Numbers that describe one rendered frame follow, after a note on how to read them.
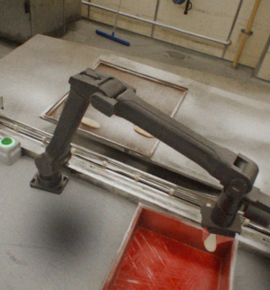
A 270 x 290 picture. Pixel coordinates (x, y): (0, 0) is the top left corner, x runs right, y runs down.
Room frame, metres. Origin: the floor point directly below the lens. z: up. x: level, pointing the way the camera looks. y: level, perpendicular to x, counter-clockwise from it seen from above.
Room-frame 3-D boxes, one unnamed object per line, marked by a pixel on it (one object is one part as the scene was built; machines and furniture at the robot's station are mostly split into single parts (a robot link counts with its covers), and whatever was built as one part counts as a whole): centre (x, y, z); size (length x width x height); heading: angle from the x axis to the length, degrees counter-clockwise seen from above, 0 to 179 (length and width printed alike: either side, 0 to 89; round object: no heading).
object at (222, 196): (0.54, -0.26, 1.15); 0.07 x 0.06 x 0.07; 66
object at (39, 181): (0.78, 0.29, 0.86); 0.12 x 0.09 x 0.08; 84
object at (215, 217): (0.54, -0.25, 1.09); 0.10 x 0.07 x 0.07; 90
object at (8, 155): (0.87, 0.48, 0.84); 0.08 x 0.08 x 0.11; 73
